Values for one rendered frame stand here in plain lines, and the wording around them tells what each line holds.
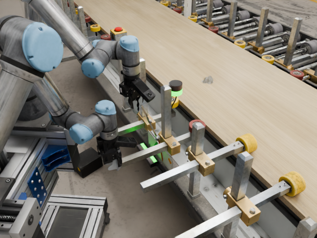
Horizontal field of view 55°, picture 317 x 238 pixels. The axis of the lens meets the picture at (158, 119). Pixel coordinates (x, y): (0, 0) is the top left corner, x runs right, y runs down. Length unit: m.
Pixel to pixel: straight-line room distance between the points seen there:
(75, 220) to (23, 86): 1.30
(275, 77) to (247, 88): 0.22
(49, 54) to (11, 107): 0.17
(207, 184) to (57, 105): 0.85
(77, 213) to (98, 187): 0.44
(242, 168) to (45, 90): 0.69
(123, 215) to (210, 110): 1.05
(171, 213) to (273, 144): 1.04
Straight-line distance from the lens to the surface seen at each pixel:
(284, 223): 1.36
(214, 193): 1.57
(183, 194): 1.45
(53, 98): 1.13
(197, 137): 1.17
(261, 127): 1.54
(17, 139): 1.50
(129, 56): 1.25
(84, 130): 1.11
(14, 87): 0.87
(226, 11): 3.24
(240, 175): 1.02
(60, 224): 2.05
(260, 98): 1.74
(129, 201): 2.32
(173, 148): 1.42
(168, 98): 1.33
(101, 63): 1.16
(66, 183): 2.54
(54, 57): 0.87
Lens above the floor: 1.83
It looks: 38 degrees down
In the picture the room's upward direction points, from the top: 2 degrees counter-clockwise
